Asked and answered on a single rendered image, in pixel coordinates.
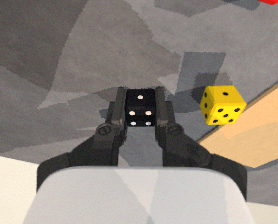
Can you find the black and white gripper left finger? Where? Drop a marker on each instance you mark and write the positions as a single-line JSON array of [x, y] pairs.
[[101, 149]]

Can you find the black die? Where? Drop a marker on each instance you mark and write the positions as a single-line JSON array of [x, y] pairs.
[[140, 107]]

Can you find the yellow die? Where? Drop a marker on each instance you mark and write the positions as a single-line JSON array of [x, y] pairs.
[[221, 105]]

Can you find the orange mat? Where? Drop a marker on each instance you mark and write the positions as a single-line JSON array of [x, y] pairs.
[[253, 139]]

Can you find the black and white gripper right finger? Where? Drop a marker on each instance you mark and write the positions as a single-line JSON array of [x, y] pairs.
[[179, 150]]

